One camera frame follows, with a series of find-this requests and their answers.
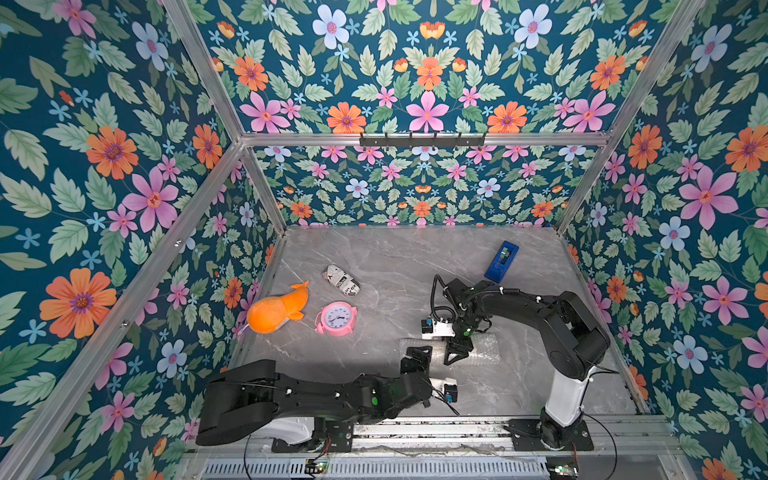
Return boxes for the blue rectangular box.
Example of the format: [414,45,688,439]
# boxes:
[484,241,519,284]

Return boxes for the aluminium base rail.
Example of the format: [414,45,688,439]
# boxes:
[179,416,679,457]

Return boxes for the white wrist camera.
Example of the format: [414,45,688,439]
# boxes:
[429,378,458,404]
[421,318,455,340]

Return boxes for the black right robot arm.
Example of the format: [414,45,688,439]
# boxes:
[422,274,611,451]

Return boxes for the clear bubble wrap sheet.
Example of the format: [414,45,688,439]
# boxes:
[398,333,501,366]

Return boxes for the black hook rail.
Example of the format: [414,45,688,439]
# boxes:
[358,133,486,149]

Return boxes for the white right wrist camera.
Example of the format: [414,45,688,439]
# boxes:
[421,318,455,340]

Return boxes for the pink alarm clock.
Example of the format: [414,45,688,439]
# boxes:
[315,301,358,337]

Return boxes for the aluminium frame struts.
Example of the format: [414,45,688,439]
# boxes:
[1,1,700,479]

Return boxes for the newspaper print wrapped vase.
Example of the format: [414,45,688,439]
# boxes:
[322,264,361,296]

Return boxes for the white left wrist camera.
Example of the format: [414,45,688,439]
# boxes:
[429,378,458,404]

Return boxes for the white perforated cable tray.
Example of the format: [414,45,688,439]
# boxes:
[201,456,550,479]

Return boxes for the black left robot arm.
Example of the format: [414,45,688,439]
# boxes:
[195,346,433,447]

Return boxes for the orange plush whale toy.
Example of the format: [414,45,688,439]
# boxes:
[247,281,309,335]

